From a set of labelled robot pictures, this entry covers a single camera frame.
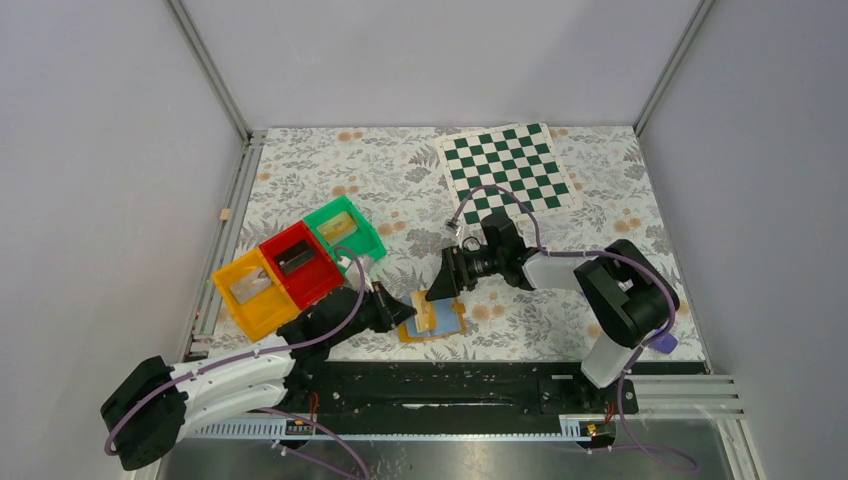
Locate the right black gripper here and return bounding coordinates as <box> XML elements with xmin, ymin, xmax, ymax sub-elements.
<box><xmin>426</xmin><ymin>244</ymin><xmax>505</xmax><ymax>302</ymax></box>

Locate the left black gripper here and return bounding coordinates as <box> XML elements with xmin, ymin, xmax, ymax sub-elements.
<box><xmin>328</xmin><ymin>280</ymin><xmax>417</xmax><ymax>347</ymax></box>

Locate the gold credit card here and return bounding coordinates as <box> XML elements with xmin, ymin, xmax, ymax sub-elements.
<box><xmin>410</xmin><ymin>291</ymin><xmax>437</xmax><ymax>334</ymax></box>

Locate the orange card holder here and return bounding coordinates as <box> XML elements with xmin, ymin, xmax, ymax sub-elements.
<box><xmin>397</xmin><ymin>291</ymin><xmax>466</xmax><ymax>343</ymax></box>

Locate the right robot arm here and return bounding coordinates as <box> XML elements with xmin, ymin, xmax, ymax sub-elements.
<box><xmin>425</xmin><ymin>213</ymin><xmax>680</xmax><ymax>412</ymax></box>

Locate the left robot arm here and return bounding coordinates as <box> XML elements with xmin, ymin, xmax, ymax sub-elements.
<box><xmin>100</xmin><ymin>282</ymin><xmax>416</xmax><ymax>471</ymax></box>

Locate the gold card in green bin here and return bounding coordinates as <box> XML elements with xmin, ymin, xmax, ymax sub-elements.
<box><xmin>317</xmin><ymin>212</ymin><xmax>358</xmax><ymax>246</ymax></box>

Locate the black card in red bin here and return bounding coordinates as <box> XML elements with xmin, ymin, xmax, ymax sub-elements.
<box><xmin>274</xmin><ymin>240</ymin><xmax>315</xmax><ymax>276</ymax></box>

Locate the silver card in yellow bin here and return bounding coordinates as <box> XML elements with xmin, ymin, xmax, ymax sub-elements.
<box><xmin>230</xmin><ymin>267</ymin><xmax>272</xmax><ymax>304</ymax></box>

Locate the green plastic bin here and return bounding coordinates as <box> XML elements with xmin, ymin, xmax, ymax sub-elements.
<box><xmin>303</xmin><ymin>195</ymin><xmax>386</xmax><ymax>273</ymax></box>

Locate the red plastic bin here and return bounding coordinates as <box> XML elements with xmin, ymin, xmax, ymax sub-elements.
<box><xmin>259</xmin><ymin>221</ymin><xmax>344</xmax><ymax>310</ymax></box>

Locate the yellow plastic bin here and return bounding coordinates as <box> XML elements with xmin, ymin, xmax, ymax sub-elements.
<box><xmin>211</xmin><ymin>248</ymin><xmax>301</xmax><ymax>342</ymax></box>

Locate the green white chessboard mat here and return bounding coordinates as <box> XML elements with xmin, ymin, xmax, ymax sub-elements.
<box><xmin>435</xmin><ymin>123</ymin><xmax>583</xmax><ymax>226</ymax></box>

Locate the purple cylinder tool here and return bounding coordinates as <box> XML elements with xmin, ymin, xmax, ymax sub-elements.
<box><xmin>646</xmin><ymin>332</ymin><xmax>679</xmax><ymax>355</ymax></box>

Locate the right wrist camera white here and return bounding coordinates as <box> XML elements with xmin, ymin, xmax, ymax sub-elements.
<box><xmin>444</xmin><ymin>218</ymin><xmax>470</xmax><ymax>244</ymax></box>

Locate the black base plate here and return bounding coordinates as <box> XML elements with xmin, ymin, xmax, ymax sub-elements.
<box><xmin>248</xmin><ymin>360</ymin><xmax>707</xmax><ymax>435</ymax></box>

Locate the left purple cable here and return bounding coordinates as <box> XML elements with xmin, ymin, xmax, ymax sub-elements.
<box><xmin>103</xmin><ymin>246</ymin><xmax>372</xmax><ymax>480</ymax></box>

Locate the aluminium rail front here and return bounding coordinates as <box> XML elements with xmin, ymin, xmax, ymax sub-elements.
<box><xmin>178</xmin><ymin>375</ymin><xmax>744</xmax><ymax>445</ymax></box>

